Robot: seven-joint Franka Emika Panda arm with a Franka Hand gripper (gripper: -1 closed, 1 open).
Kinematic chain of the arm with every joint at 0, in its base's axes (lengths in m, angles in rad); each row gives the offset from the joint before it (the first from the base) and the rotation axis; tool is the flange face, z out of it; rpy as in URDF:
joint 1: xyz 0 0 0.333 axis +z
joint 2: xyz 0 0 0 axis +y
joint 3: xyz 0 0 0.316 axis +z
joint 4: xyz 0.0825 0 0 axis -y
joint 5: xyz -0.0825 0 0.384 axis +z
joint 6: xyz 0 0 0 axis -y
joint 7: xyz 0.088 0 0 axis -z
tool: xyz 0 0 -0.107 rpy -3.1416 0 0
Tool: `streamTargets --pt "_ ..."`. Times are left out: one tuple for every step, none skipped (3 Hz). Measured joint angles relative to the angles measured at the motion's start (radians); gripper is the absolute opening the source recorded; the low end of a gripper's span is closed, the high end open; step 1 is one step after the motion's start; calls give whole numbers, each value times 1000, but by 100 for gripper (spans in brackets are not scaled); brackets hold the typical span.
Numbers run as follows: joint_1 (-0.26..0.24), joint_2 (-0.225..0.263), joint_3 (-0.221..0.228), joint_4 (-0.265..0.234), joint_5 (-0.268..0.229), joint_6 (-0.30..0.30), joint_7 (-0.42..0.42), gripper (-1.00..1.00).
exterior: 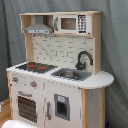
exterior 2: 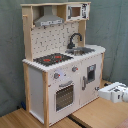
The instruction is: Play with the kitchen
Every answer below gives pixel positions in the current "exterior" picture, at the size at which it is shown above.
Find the white toy microwave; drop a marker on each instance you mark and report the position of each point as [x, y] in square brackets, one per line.
[73, 24]

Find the red stove knob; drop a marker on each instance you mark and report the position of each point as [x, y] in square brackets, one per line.
[33, 84]
[15, 79]

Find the wooden toy kitchen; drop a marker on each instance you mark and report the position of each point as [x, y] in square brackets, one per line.
[61, 85]

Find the grey cupboard door handle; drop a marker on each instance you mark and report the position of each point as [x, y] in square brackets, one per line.
[48, 111]

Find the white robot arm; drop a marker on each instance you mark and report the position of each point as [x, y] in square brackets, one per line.
[16, 124]

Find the black toy faucet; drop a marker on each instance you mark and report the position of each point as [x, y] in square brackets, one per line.
[80, 65]

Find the grey ice dispenser panel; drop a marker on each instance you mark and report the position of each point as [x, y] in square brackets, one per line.
[62, 107]

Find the right red stove knob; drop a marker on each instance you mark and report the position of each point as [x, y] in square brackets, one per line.
[33, 84]

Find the black toy stovetop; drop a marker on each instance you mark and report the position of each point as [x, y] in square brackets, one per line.
[36, 67]

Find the grey range hood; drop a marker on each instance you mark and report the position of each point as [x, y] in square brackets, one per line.
[39, 27]

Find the grey toy sink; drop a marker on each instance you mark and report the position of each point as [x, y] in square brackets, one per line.
[72, 74]

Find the left red stove knob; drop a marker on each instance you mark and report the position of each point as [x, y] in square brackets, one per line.
[15, 79]

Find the toy oven door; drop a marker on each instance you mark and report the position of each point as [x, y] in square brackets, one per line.
[28, 106]

